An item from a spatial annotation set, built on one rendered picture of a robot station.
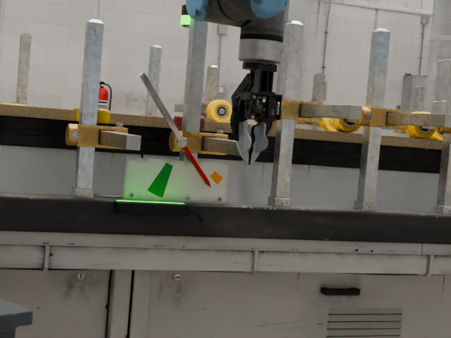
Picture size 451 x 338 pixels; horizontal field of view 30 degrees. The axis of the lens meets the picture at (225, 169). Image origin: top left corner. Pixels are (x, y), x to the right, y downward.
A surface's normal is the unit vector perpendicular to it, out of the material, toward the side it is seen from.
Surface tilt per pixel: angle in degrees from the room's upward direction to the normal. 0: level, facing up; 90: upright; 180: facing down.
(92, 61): 90
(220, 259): 90
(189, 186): 90
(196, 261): 90
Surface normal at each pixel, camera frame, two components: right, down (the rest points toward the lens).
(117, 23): 0.29, 0.07
